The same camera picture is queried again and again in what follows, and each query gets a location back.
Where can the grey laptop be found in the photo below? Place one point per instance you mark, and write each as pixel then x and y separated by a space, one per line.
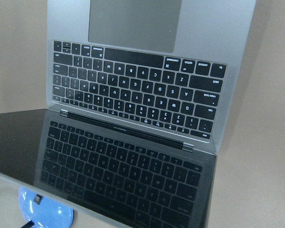
pixel 138 95

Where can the blue desk lamp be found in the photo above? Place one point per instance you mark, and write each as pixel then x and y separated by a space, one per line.
pixel 42 212

